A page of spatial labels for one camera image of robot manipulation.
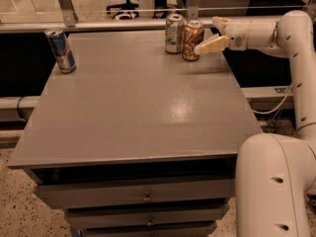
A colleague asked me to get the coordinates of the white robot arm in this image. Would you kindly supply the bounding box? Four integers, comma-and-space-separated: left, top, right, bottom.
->
195, 10, 316, 237

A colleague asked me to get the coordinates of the white cable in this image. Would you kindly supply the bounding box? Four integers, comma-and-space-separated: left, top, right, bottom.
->
251, 84, 293, 116

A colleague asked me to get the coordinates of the grey drawer cabinet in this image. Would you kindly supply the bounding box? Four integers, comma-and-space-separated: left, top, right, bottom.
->
7, 29, 265, 237

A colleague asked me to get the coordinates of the orange LaCroix soda can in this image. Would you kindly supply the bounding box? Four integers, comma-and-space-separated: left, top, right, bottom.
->
182, 20, 204, 61

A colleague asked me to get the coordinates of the top grey drawer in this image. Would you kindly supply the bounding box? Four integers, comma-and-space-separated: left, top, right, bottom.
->
35, 179, 235, 209

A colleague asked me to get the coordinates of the bottom grey drawer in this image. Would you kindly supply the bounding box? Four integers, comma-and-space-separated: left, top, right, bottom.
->
83, 221, 216, 237

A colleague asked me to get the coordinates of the middle grey drawer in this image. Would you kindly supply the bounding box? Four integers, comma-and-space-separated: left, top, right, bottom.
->
66, 203, 229, 229

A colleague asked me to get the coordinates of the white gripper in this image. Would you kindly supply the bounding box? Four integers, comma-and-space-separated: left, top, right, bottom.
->
195, 17, 252, 55

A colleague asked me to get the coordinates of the blue Red Bull can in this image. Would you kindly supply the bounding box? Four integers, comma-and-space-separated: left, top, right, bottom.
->
44, 28, 76, 73

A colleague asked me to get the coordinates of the green white 7up can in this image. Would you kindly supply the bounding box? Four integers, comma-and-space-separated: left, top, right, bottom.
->
165, 13, 184, 53

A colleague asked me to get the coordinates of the grey drawer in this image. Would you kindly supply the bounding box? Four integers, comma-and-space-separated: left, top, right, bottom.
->
66, 203, 229, 229
35, 179, 235, 209
83, 221, 216, 237

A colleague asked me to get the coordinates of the grey metal railing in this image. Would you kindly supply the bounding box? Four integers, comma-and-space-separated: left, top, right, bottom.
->
0, 0, 315, 33

